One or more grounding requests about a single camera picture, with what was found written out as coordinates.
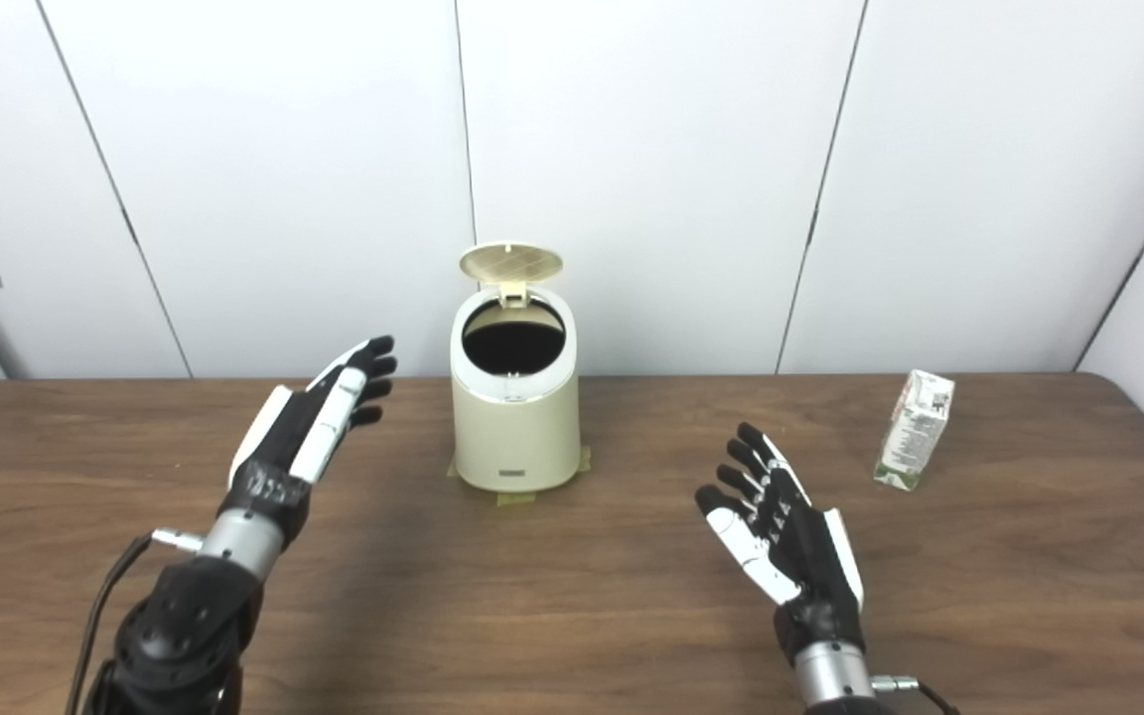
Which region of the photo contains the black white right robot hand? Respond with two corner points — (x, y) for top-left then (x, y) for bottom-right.
(695, 422), (867, 678)

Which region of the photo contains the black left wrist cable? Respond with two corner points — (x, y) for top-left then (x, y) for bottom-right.
(64, 528), (206, 715)

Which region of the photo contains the cream round bin lid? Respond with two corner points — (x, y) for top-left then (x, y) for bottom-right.
(459, 241), (564, 305)

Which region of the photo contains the white green milk carton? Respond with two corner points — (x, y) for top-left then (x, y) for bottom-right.
(873, 369), (956, 493)

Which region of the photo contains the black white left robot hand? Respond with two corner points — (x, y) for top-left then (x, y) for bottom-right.
(217, 335), (399, 549)

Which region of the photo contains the cream-colored plastic bin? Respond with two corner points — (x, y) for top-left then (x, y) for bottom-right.
(450, 282), (582, 493)

